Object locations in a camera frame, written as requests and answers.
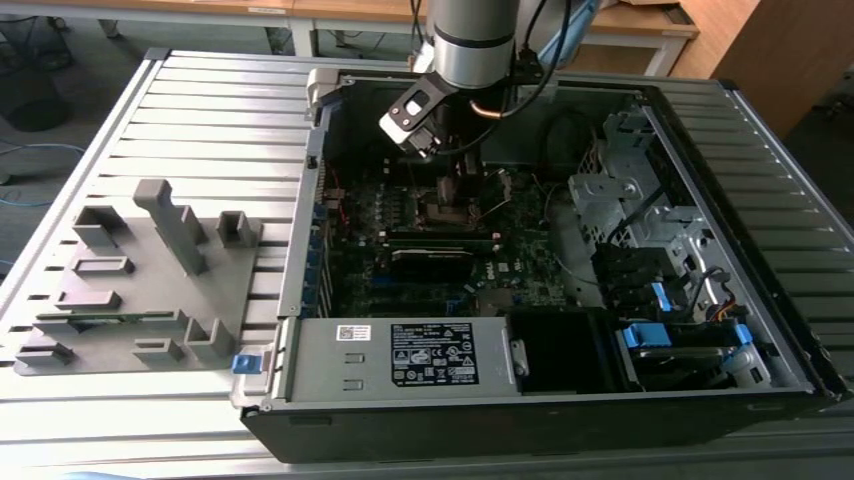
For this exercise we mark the silver CPU plate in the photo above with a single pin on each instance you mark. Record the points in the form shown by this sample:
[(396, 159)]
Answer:
[(446, 191)]

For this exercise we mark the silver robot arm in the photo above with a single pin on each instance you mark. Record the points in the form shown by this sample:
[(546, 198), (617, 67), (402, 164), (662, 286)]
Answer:
[(470, 50)]

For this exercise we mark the CPU socket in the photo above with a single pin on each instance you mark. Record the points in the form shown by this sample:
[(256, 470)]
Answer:
[(430, 220)]

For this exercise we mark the silver metal drive cage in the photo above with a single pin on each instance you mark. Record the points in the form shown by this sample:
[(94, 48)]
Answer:
[(601, 200)]

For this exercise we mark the wooden desk white legs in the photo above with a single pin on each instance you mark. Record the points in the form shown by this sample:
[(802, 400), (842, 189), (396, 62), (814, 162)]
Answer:
[(167, 5), (347, 11)]

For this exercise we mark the green motherboard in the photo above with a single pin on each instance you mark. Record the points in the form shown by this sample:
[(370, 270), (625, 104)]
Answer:
[(527, 250)]

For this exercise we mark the black graphics card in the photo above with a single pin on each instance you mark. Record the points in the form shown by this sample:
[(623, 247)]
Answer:
[(430, 267)]

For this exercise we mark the wooden cabinet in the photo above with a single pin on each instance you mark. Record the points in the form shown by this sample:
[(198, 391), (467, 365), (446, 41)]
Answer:
[(787, 50)]

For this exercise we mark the grey power supply unit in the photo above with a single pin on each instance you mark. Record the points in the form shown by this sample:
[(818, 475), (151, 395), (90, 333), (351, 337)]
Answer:
[(320, 360)]

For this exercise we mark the grey parts rack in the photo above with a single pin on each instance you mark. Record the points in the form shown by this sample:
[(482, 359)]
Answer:
[(154, 300)]

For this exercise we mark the blue case latch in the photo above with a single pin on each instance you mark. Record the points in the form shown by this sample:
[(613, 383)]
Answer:
[(244, 364)]

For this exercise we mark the black open PC case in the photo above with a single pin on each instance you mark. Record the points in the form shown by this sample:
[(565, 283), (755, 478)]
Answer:
[(467, 435)]

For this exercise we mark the black waste bin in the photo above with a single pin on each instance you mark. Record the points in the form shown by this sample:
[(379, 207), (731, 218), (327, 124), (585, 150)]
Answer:
[(36, 110)]

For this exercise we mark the green RAM stick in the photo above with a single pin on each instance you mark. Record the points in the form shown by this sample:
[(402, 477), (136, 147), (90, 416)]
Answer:
[(100, 317)]

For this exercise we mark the pale blue object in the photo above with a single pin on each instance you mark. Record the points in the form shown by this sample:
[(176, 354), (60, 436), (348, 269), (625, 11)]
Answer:
[(94, 476)]

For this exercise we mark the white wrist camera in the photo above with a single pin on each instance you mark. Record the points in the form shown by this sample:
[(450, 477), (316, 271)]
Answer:
[(407, 122)]

